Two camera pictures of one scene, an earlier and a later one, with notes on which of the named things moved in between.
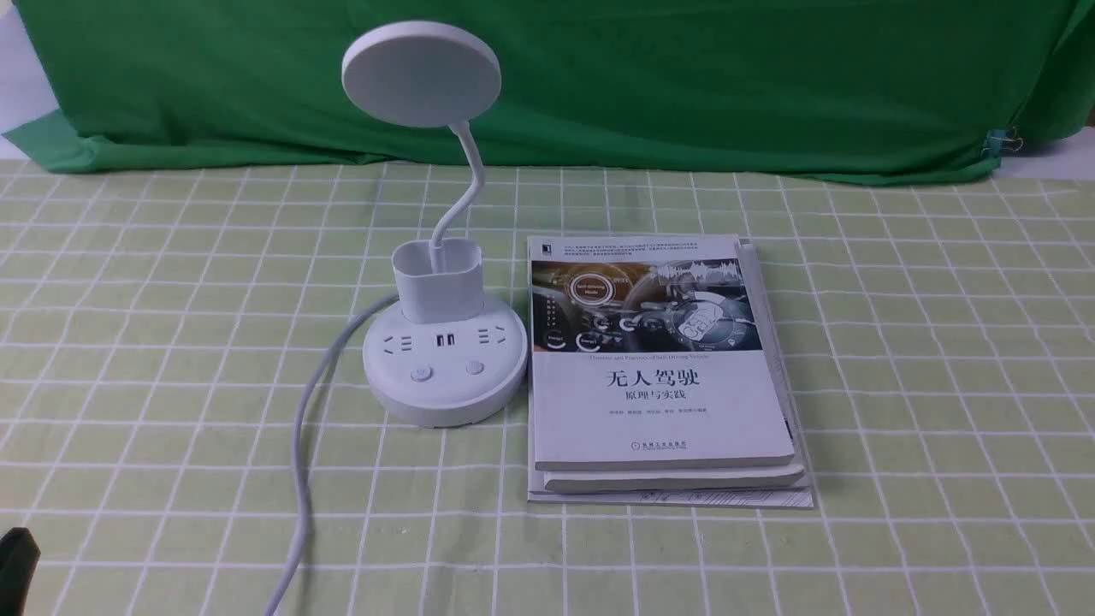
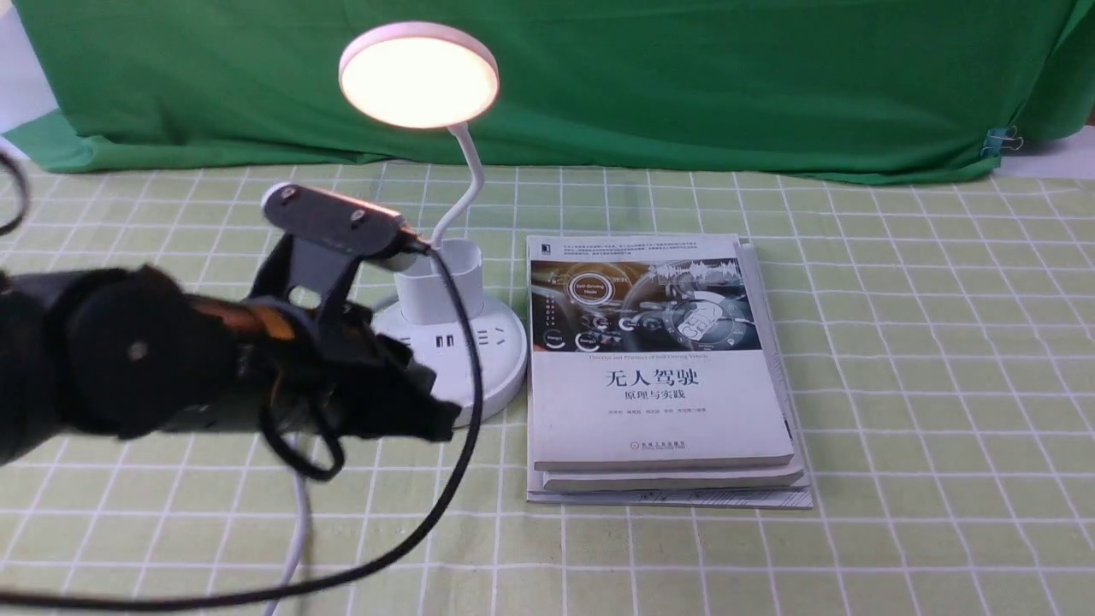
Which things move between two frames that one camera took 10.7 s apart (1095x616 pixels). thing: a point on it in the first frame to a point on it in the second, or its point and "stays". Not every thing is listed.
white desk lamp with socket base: x=440 y=357 stays
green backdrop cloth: x=891 y=86 stays
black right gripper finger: x=20 y=554 to x=338 y=362
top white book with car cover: x=648 y=351 stays
